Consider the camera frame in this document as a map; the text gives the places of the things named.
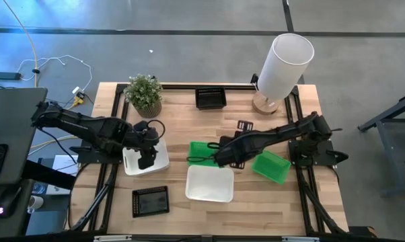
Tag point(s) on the black slanted bar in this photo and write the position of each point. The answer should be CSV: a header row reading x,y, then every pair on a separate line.
x,y
47,174

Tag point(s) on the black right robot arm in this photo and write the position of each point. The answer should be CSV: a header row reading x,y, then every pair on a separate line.
x,y
283,132

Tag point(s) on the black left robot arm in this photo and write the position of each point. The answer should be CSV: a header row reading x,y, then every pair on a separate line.
x,y
88,127

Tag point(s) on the yellow plug adapter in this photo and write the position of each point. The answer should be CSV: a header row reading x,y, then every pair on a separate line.
x,y
79,100

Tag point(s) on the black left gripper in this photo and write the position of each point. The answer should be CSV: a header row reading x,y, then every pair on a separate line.
x,y
142,141

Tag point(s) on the black aluminium table frame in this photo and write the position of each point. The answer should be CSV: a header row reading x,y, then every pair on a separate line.
x,y
116,111

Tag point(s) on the black power strip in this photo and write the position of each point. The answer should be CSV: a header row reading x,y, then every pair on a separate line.
x,y
2,76

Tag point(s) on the potted green plant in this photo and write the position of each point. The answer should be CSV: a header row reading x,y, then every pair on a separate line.
x,y
143,92

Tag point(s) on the dark grey desk panel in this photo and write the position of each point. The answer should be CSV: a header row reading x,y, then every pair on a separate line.
x,y
10,134

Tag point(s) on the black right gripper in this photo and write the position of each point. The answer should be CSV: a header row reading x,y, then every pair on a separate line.
x,y
227,153

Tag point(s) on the white mug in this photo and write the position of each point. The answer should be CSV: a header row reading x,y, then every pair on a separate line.
x,y
35,203

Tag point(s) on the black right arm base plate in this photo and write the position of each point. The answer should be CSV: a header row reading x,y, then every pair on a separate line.
x,y
323,158

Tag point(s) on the black computer mouse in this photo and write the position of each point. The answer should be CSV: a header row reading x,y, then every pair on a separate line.
x,y
7,203

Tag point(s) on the grey metal cart frame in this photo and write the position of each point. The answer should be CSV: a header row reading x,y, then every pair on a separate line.
x,y
394,134

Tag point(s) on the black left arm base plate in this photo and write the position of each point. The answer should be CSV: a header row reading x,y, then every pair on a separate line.
x,y
91,156

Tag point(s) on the white plastic basket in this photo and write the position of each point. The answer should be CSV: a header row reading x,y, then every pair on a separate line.
x,y
209,183
162,164

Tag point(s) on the white paper box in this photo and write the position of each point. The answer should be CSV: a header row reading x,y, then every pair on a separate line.
x,y
66,163

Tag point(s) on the green plastic basket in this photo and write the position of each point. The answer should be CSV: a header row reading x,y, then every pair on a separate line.
x,y
271,167
199,151

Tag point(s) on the white lamp with wooden base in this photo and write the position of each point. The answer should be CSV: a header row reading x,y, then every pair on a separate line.
x,y
283,67

